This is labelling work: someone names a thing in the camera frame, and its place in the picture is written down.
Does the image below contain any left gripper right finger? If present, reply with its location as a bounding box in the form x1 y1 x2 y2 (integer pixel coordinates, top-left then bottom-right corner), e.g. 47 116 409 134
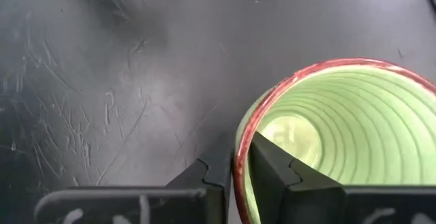
250 131 436 224

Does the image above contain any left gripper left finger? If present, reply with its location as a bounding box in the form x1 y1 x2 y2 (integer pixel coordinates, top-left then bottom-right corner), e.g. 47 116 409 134
33 137 235 224

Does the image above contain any green ceramic mug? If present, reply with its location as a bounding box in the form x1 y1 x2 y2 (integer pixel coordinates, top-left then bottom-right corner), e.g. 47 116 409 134
233 57 436 224

